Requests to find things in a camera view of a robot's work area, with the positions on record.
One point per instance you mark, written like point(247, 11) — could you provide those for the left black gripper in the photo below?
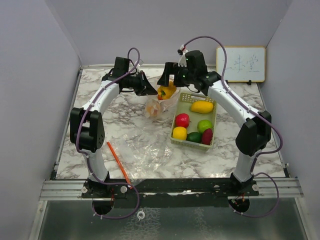
point(145, 87)

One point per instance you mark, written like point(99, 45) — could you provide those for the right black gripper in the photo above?
point(170, 68)

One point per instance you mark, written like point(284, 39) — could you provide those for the yellow toy bell pepper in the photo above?
point(166, 92)

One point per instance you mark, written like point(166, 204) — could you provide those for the orange toy pumpkin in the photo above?
point(153, 110)

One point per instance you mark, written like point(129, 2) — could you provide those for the clear zip top bag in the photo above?
point(164, 103)

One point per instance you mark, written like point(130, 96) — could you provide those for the yellow toy mango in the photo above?
point(202, 107)

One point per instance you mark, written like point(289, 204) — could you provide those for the pale green plastic basket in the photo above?
point(184, 103)

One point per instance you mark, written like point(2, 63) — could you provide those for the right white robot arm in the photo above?
point(255, 129)

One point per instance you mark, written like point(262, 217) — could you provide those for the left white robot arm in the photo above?
point(86, 127)

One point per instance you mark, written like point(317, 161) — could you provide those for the clear bag orange slider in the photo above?
point(140, 153)

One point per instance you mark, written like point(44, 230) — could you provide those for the red toy apple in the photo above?
point(182, 120)

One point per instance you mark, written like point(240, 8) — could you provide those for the yellow toy lemon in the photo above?
point(180, 133)

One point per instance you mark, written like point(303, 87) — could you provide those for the light green toy apple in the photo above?
point(203, 125)

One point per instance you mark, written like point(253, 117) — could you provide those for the dark green toy lime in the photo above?
point(195, 137)

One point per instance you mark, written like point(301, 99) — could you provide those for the dark red toy fruit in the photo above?
point(207, 137)

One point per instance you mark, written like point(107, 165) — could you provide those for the small whiteboard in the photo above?
point(243, 64)

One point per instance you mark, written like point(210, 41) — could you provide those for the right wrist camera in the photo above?
point(182, 53)

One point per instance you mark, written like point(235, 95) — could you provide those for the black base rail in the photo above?
point(168, 192)

